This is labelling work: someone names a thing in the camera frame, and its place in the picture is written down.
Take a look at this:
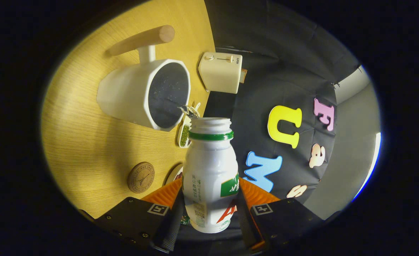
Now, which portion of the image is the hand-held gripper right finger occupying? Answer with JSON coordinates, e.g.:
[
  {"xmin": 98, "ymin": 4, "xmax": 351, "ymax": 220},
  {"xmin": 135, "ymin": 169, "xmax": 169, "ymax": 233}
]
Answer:
[{"xmin": 236, "ymin": 177, "xmax": 325, "ymax": 251}]

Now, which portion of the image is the round wooden coaster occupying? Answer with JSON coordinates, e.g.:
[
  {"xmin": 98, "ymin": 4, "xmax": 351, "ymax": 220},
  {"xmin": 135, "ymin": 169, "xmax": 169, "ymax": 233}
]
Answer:
[{"xmin": 127, "ymin": 162, "xmax": 155, "ymax": 194}]

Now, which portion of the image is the cream toaster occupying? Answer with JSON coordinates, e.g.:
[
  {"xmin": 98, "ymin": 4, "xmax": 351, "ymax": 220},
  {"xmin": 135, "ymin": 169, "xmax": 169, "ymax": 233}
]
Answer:
[{"xmin": 198, "ymin": 52, "xmax": 243, "ymax": 94}]

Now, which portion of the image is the white juice bottle green label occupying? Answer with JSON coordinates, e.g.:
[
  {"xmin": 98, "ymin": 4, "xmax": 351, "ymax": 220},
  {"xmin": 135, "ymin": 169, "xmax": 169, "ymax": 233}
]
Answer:
[{"xmin": 182, "ymin": 117, "xmax": 239, "ymax": 234}]

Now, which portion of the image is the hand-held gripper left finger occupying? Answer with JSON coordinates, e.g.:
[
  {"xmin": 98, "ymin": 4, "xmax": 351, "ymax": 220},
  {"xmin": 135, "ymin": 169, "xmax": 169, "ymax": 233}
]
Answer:
[{"xmin": 95, "ymin": 177, "xmax": 186, "ymax": 254}]

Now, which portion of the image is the white cup with wooden handle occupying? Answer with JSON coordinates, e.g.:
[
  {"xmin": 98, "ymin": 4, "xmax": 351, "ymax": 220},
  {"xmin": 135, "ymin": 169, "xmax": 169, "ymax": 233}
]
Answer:
[{"xmin": 96, "ymin": 25, "xmax": 191, "ymax": 132}]

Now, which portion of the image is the white round plate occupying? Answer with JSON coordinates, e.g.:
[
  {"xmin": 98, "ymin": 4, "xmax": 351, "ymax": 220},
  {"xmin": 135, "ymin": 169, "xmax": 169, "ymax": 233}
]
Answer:
[{"xmin": 165, "ymin": 163, "xmax": 184, "ymax": 185}]

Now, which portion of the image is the wooden table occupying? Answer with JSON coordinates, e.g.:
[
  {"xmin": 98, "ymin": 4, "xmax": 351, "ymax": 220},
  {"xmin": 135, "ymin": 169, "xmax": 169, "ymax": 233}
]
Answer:
[{"xmin": 41, "ymin": 0, "xmax": 216, "ymax": 219}]

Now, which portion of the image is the white divided snack tray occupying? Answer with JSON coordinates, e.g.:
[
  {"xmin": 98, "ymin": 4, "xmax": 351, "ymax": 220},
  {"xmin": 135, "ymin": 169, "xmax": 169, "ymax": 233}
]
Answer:
[{"xmin": 177, "ymin": 102, "xmax": 201, "ymax": 148}]

